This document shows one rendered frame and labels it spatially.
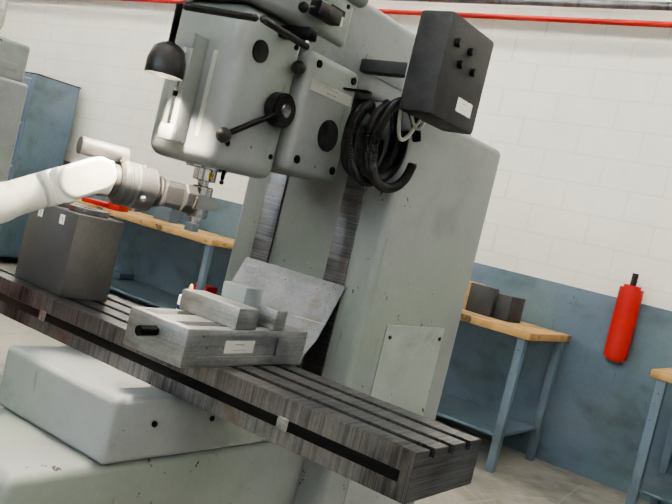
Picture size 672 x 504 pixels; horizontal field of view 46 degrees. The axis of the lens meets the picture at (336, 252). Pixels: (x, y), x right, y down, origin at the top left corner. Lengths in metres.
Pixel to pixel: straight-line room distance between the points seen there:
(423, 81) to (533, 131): 4.32
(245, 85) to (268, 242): 0.55
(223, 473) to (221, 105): 0.75
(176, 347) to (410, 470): 0.45
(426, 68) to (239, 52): 0.38
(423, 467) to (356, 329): 0.65
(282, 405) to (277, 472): 0.54
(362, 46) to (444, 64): 0.27
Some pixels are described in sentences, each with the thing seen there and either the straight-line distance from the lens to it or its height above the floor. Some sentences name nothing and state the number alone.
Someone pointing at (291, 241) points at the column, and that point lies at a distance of 1.97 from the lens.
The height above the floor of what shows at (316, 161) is 1.38.
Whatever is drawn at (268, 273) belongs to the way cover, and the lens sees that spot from 1.98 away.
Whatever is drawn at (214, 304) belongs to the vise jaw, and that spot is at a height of 1.06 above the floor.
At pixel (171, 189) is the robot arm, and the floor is 1.25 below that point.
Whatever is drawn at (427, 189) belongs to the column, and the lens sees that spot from 1.93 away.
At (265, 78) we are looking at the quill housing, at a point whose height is 1.51.
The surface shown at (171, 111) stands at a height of 1.39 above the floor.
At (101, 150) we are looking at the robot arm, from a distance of 1.58.
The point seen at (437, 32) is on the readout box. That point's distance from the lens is 1.66.
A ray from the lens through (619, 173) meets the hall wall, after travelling 5.67.
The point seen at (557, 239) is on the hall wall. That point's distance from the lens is 5.73.
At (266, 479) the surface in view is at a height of 0.67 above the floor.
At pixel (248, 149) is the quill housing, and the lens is 1.60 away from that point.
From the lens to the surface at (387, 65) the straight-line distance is 1.80.
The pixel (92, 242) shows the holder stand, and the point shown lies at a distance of 1.84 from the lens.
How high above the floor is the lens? 1.27
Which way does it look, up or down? 2 degrees down
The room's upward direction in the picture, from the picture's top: 14 degrees clockwise
